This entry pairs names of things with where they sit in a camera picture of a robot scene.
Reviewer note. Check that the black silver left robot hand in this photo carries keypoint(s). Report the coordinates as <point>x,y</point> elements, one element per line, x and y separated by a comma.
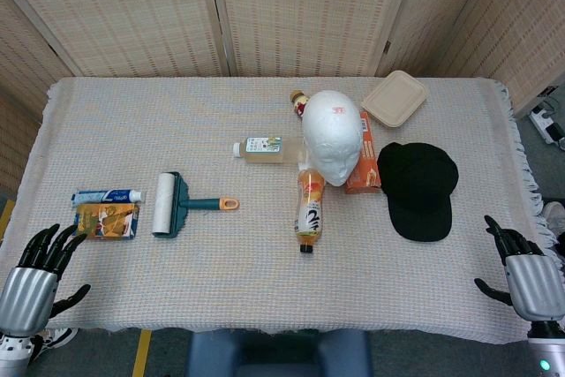
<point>26,297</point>

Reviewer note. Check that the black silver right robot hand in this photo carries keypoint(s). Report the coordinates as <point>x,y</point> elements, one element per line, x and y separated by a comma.
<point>534,288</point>

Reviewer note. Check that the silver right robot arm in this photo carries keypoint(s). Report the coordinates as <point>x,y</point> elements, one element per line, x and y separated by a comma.
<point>547,350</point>

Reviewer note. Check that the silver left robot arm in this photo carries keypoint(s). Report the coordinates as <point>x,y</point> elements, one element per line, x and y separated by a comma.
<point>13,357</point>

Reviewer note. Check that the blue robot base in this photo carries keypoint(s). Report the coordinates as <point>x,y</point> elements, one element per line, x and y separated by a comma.
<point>278,355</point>

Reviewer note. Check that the black baseball cap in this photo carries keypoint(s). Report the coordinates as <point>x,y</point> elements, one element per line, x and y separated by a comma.
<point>419,187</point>

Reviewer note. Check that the white foam mannequin head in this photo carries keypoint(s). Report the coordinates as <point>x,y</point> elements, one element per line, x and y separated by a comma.
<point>332,134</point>

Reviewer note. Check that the black white sneaker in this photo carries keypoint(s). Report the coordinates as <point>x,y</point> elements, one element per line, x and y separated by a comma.
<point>57,339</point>

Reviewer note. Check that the yellow blue printed box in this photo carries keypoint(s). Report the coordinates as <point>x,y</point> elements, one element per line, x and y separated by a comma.
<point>106,220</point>

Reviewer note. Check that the blue white toothpaste tube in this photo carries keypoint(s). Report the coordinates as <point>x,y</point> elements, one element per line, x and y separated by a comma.
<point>103,196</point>

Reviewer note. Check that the white power strip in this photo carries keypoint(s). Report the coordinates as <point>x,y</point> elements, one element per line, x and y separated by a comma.
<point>546,123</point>

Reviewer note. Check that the beige woven tablecloth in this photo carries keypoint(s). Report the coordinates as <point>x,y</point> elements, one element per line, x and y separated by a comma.
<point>220,280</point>

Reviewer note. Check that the orange cardboard box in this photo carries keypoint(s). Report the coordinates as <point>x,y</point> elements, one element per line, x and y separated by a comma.
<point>368,169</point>

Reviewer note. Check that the orange drink bottle black cap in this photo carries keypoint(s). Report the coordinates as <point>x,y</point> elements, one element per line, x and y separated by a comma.
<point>311,213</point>

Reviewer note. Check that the beige lidded lunch box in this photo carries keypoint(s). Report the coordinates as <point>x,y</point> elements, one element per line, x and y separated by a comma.
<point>395,99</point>

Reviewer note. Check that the pale tea bottle white cap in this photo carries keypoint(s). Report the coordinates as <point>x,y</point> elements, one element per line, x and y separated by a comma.
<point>269,150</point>

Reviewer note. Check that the brown red coffee bottle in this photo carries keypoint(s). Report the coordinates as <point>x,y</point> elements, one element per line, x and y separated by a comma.
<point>298,101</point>

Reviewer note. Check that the woven bamboo folding screen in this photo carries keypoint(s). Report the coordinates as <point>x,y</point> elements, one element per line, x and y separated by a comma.
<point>300,10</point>

